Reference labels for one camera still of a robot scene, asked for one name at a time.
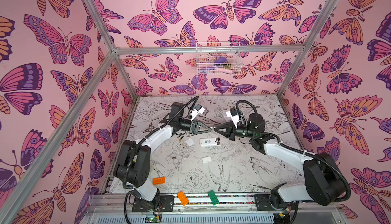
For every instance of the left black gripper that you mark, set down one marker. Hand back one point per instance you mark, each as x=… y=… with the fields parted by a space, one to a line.
x=202 y=126

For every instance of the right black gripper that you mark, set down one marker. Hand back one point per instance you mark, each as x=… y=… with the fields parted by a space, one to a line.
x=230 y=131

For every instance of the white remote control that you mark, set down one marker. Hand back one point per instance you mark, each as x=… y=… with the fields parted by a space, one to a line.
x=210 y=142

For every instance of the white battery cover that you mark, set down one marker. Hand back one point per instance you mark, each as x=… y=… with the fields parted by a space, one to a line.
x=190 y=142
x=206 y=160

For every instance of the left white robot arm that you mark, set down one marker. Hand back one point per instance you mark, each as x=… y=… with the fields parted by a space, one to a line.
x=132 y=167

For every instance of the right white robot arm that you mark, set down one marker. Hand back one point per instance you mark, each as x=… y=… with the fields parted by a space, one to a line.
x=323 y=182

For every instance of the orange brick on table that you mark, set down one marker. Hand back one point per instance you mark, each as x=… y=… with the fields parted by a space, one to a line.
x=158 y=181

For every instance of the small circuit board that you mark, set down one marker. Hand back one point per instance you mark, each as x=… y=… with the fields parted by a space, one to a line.
x=153 y=219

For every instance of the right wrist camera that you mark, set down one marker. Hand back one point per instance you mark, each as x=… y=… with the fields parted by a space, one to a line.
x=235 y=115

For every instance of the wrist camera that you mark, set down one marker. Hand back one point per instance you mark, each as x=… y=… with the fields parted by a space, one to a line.
x=235 y=115
x=197 y=110

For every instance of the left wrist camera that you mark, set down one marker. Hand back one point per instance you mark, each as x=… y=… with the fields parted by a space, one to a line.
x=197 y=110

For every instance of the green brick on rail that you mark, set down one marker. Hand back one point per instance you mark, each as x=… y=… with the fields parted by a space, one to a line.
x=213 y=197

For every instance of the orange brick on rail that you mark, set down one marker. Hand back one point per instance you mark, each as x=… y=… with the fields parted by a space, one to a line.
x=182 y=198

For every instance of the white wire basket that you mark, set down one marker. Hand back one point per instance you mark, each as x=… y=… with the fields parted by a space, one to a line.
x=218 y=60

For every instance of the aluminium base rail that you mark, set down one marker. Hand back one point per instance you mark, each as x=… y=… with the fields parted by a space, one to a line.
x=234 y=208

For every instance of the aluminium cage frame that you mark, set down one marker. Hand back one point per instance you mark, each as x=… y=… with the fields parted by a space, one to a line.
x=61 y=81

